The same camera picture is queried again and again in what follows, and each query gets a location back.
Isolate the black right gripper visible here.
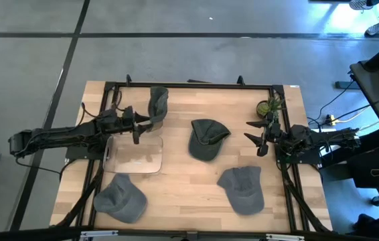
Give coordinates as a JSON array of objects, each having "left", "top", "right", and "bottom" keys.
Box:
[{"left": 244, "top": 112, "right": 283, "bottom": 157}]

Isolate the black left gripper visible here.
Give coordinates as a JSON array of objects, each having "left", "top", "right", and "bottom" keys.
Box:
[{"left": 121, "top": 105, "right": 154, "bottom": 145}]

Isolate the dark green cap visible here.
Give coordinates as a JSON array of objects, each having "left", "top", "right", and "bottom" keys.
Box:
[
  {"left": 147, "top": 86, "right": 170, "bottom": 133},
  {"left": 188, "top": 118, "right": 232, "bottom": 162}
]

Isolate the grey denim cap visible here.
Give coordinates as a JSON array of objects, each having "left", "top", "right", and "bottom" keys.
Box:
[
  {"left": 216, "top": 165, "right": 266, "bottom": 216},
  {"left": 92, "top": 173, "right": 149, "bottom": 224}
]

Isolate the potted succulent plant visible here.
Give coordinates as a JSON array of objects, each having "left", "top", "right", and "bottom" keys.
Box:
[{"left": 255, "top": 96, "right": 287, "bottom": 120}]

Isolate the black bag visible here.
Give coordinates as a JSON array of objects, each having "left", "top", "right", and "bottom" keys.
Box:
[{"left": 346, "top": 147, "right": 379, "bottom": 190}]

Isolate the black desk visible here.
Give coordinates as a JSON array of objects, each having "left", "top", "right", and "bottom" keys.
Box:
[{"left": 335, "top": 33, "right": 379, "bottom": 188}]

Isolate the black aluminium table frame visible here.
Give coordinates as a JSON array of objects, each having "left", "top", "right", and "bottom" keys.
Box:
[{"left": 51, "top": 74, "right": 333, "bottom": 235}]

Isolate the black floor cable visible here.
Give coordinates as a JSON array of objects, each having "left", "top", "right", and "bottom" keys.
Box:
[{"left": 306, "top": 79, "right": 372, "bottom": 125}]

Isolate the silver metal bracket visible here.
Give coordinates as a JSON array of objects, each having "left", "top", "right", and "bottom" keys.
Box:
[
  {"left": 80, "top": 230, "right": 119, "bottom": 239},
  {"left": 265, "top": 233, "right": 305, "bottom": 241}
]

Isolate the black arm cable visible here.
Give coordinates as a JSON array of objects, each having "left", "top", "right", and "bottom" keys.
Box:
[{"left": 14, "top": 156, "right": 74, "bottom": 177}]

